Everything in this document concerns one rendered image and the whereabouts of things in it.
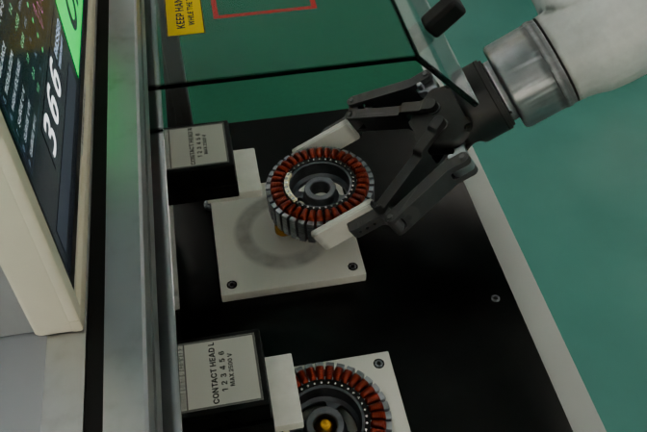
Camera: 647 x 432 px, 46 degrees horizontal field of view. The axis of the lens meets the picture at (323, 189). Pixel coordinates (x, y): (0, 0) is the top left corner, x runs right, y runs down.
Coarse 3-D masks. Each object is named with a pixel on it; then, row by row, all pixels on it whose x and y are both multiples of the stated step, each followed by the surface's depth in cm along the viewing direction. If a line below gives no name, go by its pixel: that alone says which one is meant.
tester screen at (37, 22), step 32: (0, 0) 28; (32, 0) 33; (0, 32) 28; (32, 32) 33; (64, 32) 40; (0, 64) 27; (32, 64) 32; (64, 64) 39; (0, 96) 26; (32, 96) 31; (64, 96) 38; (32, 128) 30; (64, 128) 36; (32, 160) 30; (64, 256) 33
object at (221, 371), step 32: (192, 352) 56; (224, 352) 56; (256, 352) 56; (192, 384) 54; (224, 384) 54; (256, 384) 54; (288, 384) 58; (192, 416) 52; (224, 416) 53; (256, 416) 54; (288, 416) 56
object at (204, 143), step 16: (176, 128) 73; (192, 128) 73; (208, 128) 73; (224, 128) 73; (176, 144) 71; (192, 144) 71; (208, 144) 71; (224, 144) 71; (176, 160) 70; (192, 160) 70; (208, 160) 70; (224, 160) 70; (240, 160) 75; (176, 176) 69; (192, 176) 69; (208, 176) 70; (224, 176) 70; (240, 176) 74; (256, 176) 74; (176, 192) 70; (192, 192) 70; (208, 192) 71; (224, 192) 71; (240, 192) 72; (256, 192) 73
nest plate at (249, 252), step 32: (320, 192) 86; (224, 224) 82; (256, 224) 82; (224, 256) 79; (256, 256) 79; (288, 256) 79; (320, 256) 79; (352, 256) 79; (224, 288) 77; (256, 288) 77; (288, 288) 77
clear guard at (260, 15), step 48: (144, 0) 62; (240, 0) 62; (288, 0) 62; (336, 0) 62; (384, 0) 62; (192, 48) 57; (240, 48) 57; (288, 48) 57; (336, 48) 57; (384, 48) 57; (432, 48) 61
